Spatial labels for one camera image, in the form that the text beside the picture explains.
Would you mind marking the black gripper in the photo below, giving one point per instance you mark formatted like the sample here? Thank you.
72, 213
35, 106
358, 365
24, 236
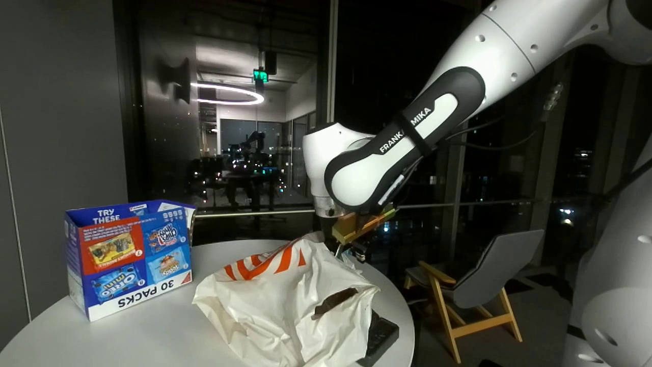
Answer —
352, 251

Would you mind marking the white plastic bag orange print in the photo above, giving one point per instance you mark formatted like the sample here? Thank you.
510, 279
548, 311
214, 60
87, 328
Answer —
271, 305

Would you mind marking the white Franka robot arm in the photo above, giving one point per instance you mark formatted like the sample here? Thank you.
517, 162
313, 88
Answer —
517, 47

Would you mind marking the black rectangular device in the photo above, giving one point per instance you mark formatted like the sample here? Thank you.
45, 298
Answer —
379, 337

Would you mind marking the window handrail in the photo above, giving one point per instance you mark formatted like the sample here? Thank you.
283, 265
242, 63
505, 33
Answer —
230, 213

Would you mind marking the wooden chair grey seat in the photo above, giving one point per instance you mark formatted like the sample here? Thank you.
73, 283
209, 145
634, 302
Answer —
496, 265

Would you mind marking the green exit sign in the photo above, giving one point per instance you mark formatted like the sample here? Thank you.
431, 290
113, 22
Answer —
262, 75

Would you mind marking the blue snack variety box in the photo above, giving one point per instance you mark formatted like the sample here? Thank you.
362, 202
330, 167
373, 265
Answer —
122, 251

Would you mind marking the dark diagonal stand pole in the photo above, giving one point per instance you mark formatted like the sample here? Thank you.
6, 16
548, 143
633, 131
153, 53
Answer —
623, 183

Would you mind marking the dark wall fixture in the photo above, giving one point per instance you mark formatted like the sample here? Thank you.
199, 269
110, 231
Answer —
182, 80

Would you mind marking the white round pedestal table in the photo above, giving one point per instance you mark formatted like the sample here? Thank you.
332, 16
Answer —
103, 338

